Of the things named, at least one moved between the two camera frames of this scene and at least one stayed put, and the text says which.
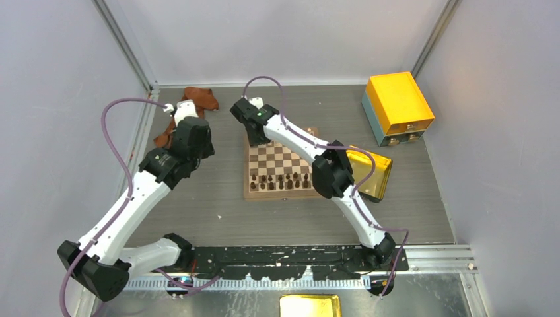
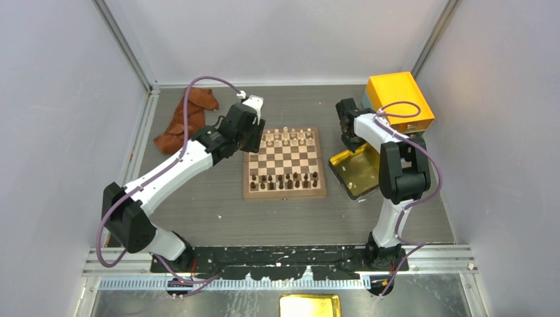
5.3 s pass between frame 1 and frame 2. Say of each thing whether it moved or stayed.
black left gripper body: moved
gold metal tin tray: stayed
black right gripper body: moved
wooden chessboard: stayed
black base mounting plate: stayed
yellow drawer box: stayed
